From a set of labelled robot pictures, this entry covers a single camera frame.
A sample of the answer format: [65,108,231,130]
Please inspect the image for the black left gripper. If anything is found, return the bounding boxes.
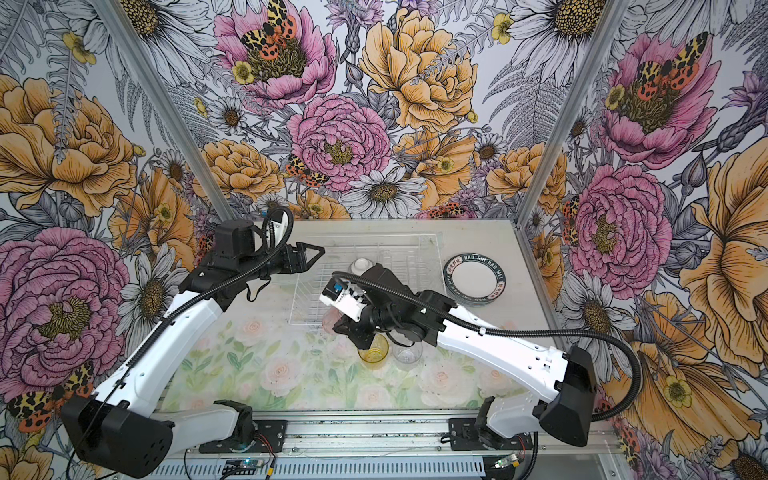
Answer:
[241,242,325,280]

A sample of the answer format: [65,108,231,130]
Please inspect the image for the yellow glass cup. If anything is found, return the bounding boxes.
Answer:
[358,334,390,368]

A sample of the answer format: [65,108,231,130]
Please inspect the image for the clear glass cup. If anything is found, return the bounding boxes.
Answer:
[393,343,423,367]

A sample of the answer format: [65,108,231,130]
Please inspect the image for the white ceramic bowl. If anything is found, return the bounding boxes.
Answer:
[349,257,375,276]

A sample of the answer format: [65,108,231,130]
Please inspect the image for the white plate green band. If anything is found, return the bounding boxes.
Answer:
[442,253,507,305]

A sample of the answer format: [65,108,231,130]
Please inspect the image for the pink glass cup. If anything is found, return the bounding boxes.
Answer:
[321,307,344,335]

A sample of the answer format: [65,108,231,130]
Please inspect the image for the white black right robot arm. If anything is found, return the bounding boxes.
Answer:
[320,264,597,448]

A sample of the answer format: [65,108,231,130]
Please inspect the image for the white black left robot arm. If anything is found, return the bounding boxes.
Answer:
[61,207,318,478]

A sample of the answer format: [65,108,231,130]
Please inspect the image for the green circuit board right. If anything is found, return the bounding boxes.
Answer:
[493,453,520,469]

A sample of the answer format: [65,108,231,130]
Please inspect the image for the green circuit board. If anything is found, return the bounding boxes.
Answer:
[220,458,276,480]
[493,453,520,469]

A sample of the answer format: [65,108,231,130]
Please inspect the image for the green circuit board left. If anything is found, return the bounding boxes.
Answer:
[220,458,276,480]

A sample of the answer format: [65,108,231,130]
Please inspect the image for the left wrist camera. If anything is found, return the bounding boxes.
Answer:
[269,211,293,243]

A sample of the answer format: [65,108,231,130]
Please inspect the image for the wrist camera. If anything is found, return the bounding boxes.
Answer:
[319,280,367,322]
[269,211,293,243]

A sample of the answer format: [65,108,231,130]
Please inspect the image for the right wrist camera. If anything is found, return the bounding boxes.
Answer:
[319,280,367,322]

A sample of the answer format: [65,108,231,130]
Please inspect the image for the white wire dish rack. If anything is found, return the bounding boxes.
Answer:
[289,233,445,329]

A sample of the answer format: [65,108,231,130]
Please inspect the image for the aluminium front rail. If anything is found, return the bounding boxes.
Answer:
[107,409,601,463]

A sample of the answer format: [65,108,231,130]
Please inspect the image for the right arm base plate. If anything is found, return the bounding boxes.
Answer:
[440,417,533,452]

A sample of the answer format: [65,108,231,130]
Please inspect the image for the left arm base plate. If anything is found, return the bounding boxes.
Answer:
[198,419,288,454]

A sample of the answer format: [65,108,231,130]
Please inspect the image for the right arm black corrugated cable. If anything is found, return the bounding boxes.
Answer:
[331,271,643,480]

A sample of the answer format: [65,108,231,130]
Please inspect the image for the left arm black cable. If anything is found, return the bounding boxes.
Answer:
[62,206,295,480]

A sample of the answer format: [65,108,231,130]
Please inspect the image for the aluminium corner frame post left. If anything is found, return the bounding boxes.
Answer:
[94,1,237,221]

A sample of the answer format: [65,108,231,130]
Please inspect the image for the aluminium corner frame post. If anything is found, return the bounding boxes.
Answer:
[94,1,237,221]
[515,0,631,229]

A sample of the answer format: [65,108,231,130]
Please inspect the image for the aluminium corner frame post right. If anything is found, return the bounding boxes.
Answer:
[515,0,631,229]

